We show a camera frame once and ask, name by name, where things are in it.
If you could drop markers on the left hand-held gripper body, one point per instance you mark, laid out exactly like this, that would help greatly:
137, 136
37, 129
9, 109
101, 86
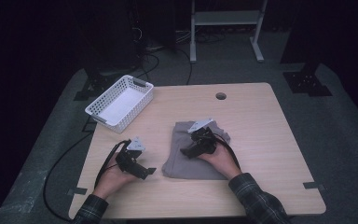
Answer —
127, 158

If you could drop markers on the white metal stand frame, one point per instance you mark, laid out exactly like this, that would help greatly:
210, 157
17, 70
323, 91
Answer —
225, 17

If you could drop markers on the grey pants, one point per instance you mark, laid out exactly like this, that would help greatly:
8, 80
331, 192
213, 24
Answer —
180, 161

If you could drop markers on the person's left hand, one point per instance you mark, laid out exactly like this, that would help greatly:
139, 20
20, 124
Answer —
112, 182

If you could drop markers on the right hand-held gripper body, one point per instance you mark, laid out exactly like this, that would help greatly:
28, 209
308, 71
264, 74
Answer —
203, 140

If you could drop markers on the black floor stand base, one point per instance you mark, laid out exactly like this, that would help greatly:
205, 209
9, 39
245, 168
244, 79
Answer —
94, 87
306, 82

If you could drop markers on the white plastic basket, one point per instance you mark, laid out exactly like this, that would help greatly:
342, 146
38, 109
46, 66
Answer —
121, 104

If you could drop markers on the grey tape strip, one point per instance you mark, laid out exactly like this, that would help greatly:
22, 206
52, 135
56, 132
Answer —
313, 185
77, 191

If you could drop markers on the black tape floor marking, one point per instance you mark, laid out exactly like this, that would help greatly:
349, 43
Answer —
88, 130

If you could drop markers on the person's right hand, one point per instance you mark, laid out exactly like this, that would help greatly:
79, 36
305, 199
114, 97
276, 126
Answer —
222, 161

